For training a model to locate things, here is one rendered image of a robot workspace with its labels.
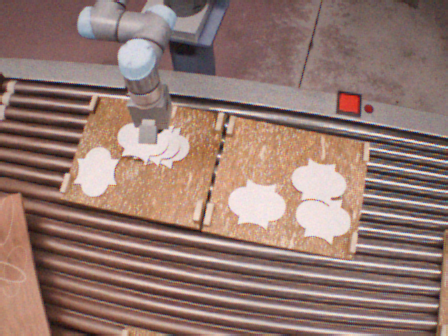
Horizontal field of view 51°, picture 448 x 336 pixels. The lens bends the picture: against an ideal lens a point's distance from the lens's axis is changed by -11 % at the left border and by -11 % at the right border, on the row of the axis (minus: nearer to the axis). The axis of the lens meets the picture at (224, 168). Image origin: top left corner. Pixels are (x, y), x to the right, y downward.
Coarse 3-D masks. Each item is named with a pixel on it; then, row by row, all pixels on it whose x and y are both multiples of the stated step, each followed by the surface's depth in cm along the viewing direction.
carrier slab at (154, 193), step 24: (96, 120) 152; (120, 120) 151; (192, 120) 150; (216, 120) 150; (96, 144) 148; (192, 144) 147; (216, 144) 147; (72, 168) 146; (120, 168) 145; (144, 168) 145; (192, 168) 144; (72, 192) 143; (120, 192) 142; (144, 192) 142; (168, 192) 142; (192, 192) 141; (144, 216) 139; (168, 216) 139; (192, 216) 139
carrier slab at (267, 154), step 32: (256, 128) 149; (288, 128) 148; (224, 160) 145; (256, 160) 145; (288, 160) 144; (320, 160) 144; (352, 160) 143; (224, 192) 141; (288, 192) 140; (352, 192) 140; (224, 224) 137; (288, 224) 137; (352, 224) 136; (352, 256) 132
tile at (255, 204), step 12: (240, 192) 140; (252, 192) 140; (264, 192) 140; (240, 204) 138; (252, 204) 138; (264, 204) 138; (276, 204) 138; (240, 216) 137; (252, 216) 137; (264, 216) 137; (276, 216) 137; (264, 228) 135
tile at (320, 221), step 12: (300, 204) 138; (312, 204) 138; (324, 204) 137; (336, 204) 137; (300, 216) 136; (312, 216) 136; (324, 216) 136; (336, 216) 136; (348, 216) 136; (312, 228) 135; (324, 228) 135; (336, 228) 135; (348, 228) 134; (324, 240) 134
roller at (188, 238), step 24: (0, 192) 147; (48, 216) 143; (72, 216) 141; (96, 216) 141; (168, 240) 139; (192, 240) 138; (216, 240) 137; (240, 240) 138; (312, 264) 135; (336, 264) 134; (360, 264) 133; (384, 264) 132; (408, 264) 132
